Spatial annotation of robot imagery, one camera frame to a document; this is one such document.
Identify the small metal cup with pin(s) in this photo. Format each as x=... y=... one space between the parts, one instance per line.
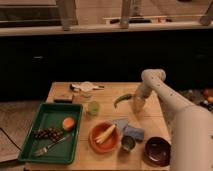
x=128 y=143

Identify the orange fruit half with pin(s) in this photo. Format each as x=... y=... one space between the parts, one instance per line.
x=68 y=123

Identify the metal fork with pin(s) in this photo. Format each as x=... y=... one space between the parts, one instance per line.
x=45 y=149

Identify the green plastic cup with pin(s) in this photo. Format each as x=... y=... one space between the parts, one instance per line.
x=93 y=108

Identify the bunch of dark grapes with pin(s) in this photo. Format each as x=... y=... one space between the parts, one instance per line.
x=50 y=133

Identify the green chili pepper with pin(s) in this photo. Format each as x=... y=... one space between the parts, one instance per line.
x=121 y=98

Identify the white citrus squeezer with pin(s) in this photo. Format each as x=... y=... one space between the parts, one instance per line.
x=86 y=86

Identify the yellow corn cob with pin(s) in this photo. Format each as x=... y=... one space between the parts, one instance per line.
x=103 y=136

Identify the dark purple bowl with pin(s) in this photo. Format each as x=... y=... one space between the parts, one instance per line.
x=157 y=151

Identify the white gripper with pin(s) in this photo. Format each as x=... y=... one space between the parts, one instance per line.
x=138 y=103

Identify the blue cloth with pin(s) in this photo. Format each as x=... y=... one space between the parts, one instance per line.
x=126 y=129

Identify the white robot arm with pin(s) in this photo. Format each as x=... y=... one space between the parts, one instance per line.
x=192 y=138

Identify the green plastic tray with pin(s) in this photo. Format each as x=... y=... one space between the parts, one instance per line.
x=52 y=115

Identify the clear glass jar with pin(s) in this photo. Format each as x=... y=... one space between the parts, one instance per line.
x=86 y=95

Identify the orange bowl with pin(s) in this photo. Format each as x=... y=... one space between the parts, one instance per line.
x=107 y=146

